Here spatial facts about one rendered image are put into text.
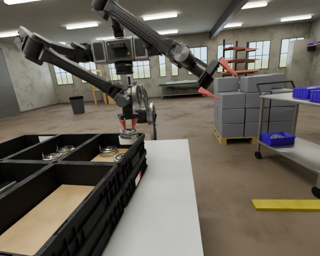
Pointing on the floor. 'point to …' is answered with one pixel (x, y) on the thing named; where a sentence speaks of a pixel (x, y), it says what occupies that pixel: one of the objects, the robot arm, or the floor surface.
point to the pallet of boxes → (250, 107)
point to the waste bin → (77, 104)
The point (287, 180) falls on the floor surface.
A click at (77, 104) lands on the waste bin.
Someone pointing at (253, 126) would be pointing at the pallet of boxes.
